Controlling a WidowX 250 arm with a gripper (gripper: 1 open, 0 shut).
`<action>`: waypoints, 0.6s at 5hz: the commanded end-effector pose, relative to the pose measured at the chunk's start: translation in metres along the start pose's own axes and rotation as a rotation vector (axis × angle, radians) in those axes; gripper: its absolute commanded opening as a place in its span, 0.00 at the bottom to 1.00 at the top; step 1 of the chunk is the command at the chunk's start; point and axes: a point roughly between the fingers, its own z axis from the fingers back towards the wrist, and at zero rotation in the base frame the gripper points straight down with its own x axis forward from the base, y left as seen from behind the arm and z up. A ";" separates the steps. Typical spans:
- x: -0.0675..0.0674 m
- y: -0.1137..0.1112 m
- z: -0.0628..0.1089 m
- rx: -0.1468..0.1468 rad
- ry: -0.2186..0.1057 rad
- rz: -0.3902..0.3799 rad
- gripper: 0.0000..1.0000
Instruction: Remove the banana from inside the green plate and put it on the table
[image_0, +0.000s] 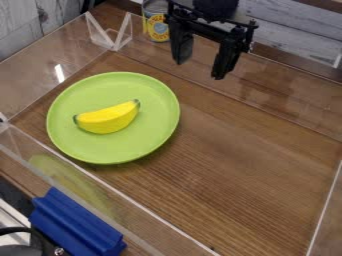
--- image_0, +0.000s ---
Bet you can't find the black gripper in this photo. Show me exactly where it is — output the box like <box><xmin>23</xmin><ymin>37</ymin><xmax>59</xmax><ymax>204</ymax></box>
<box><xmin>167</xmin><ymin>0</ymin><xmax>259</xmax><ymax>80</ymax></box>

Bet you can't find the yellow toy banana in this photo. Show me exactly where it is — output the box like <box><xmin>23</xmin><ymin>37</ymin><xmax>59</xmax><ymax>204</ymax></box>
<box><xmin>74</xmin><ymin>99</ymin><xmax>140</xmax><ymax>134</ymax></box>

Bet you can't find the green round plate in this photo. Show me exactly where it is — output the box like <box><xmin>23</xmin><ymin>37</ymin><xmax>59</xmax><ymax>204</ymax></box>
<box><xmin>45</xmin><ymin>72</ymin><xmax>180</xmax><ymax>165</ymax></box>

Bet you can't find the yellow labelled tin can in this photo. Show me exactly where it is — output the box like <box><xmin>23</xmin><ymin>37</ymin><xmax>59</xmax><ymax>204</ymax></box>
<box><xmin>142</xmin><ymin>0</ymin><xmax>170</xmax><ymax>43</ymax></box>

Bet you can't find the blue plastic clamp block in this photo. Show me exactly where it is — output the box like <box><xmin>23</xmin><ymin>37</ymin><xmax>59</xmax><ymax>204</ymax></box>
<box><xmin>29</xmin><ymin>187</ymin><xmax>127</xmax><ymax>256</ymax></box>

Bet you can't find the clear acrylic corner bracket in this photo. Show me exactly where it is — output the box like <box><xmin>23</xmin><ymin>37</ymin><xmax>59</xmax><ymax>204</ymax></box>
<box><xmin>86</xmin><ymin>12</ymin><xmax>132</xmax><ymax>52</ymax></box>

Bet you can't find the clear acrylic enclosure wall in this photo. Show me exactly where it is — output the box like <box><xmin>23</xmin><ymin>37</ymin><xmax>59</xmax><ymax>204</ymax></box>
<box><xmin>0</xmin><ymin>113</ymin><xmax>220</xmax><ymax>256</ymax></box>

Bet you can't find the black cable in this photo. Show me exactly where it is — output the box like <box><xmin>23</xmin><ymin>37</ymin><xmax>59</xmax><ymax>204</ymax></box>
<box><xmin>0</xmin><ymin>226</ymin><xmax>41</xmax><ymax>249</ymax></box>

